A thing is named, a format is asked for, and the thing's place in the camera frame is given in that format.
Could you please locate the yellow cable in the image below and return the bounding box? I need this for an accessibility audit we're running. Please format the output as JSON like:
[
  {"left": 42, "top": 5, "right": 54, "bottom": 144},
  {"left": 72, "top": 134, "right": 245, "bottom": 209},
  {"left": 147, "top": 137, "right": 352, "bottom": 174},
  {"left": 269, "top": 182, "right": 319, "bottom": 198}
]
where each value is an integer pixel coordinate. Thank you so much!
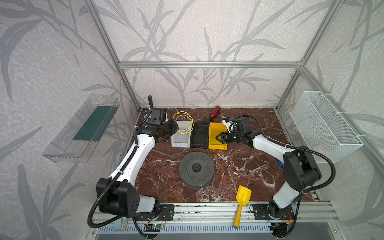
[{"left": 172, "top": 111, "right": 195, "bottom": 135}]

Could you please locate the grey cable spool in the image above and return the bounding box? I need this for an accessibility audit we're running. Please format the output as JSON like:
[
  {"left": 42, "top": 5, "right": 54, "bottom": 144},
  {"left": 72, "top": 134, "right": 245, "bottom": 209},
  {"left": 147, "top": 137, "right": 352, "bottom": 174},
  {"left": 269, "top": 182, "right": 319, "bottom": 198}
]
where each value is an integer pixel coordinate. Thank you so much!
[{"left": 179, "top": 152, "right": 215, "bottom": 190}]

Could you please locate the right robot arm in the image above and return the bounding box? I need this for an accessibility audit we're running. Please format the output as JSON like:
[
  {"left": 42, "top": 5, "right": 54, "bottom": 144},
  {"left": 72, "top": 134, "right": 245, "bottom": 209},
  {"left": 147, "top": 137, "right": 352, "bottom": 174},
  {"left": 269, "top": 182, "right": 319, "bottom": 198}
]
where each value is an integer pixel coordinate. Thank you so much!
[{"left": 216, "top": 116, "right": 336, "bottom": 219}]

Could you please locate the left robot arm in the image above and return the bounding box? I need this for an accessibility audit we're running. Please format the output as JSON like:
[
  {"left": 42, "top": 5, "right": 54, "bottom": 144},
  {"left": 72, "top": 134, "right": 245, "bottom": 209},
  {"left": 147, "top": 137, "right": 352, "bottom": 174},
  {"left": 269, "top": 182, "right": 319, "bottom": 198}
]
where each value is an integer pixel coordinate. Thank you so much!
[{"left": 87, "top": 108, "right": 179, "bottom": 229}]

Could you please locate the yellow plastic bin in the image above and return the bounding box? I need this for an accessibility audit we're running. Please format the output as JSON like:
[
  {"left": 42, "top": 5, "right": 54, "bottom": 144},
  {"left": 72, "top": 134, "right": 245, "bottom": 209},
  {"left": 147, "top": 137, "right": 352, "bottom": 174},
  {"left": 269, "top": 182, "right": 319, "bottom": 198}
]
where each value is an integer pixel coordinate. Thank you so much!
[{"left": 208, "top": 123, "right": 228, "bottom": 150}]

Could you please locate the white plastic bin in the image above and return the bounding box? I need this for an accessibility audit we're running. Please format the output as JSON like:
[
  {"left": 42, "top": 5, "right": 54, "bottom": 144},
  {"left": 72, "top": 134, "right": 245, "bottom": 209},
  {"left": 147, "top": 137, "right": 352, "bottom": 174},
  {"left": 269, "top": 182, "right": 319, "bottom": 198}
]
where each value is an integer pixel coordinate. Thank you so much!
[{"left": 171, "top": 121, "right": 192, "bottom": 148}]

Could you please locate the black plastic bin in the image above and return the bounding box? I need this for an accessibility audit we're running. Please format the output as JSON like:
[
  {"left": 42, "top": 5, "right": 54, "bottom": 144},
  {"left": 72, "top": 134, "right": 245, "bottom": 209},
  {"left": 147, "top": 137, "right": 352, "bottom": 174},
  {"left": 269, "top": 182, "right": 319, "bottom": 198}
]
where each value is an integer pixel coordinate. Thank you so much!
[{"left": 190, "top": 122, "right": 210, "bottom": 149}]

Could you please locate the yellow plastic scoop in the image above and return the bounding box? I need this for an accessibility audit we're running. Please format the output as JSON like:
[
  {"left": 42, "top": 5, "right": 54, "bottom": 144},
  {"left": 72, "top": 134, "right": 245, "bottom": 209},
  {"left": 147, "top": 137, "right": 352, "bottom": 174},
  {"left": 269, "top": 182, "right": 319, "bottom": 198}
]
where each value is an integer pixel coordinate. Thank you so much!
[{"left": 233, "top": 186, "right": 252, "bottom": 229}]

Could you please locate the pink item in basket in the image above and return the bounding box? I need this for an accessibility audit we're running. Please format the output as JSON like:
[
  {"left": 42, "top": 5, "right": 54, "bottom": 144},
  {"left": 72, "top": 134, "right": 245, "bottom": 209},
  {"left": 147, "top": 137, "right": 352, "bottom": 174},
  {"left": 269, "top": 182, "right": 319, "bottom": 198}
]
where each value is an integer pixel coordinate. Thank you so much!
[{"left": 312, "top": 145, "right": 329, "bottom": 156}]

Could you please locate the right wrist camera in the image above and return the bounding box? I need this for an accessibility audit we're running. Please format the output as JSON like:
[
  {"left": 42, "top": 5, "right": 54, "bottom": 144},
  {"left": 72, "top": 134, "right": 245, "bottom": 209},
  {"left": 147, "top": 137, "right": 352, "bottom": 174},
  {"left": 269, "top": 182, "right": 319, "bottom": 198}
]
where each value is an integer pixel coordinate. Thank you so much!
[{"left": 222, "top": 118, "right": 236, "bottom": 133}]

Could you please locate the red handled screwdriver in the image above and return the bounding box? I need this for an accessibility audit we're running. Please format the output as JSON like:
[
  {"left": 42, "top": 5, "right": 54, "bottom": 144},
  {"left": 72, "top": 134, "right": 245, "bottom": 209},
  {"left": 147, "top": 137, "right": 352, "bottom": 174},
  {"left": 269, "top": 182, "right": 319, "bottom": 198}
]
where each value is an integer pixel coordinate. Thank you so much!
[{"left": 209, "top": 106, "right": 221, "bottom": 121}]

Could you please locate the blue wooden handled tool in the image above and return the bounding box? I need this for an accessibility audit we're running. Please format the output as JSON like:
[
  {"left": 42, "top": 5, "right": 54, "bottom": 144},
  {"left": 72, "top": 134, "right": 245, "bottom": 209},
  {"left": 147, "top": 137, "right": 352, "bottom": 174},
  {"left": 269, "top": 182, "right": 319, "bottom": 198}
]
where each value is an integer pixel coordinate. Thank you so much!
[{"left": 278, "top": 160, "right": 285, "bottom": 169}]

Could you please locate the white wire basket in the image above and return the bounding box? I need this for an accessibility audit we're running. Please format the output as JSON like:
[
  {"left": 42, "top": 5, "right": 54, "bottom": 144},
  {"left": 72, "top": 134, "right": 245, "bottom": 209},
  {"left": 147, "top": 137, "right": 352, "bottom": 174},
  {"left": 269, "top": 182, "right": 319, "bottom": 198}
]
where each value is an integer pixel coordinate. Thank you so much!
[{"left": 290, "top": 91, "right": 364, "bottom": 163}]

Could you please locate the clear plastic wall tray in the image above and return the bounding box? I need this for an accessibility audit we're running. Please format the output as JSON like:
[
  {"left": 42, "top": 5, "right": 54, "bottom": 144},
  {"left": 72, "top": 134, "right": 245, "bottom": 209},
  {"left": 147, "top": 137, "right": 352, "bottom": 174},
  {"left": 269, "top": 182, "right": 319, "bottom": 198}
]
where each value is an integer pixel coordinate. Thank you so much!
[{"left": 42, "top": 94, "right": 120, "bottom": 163}]

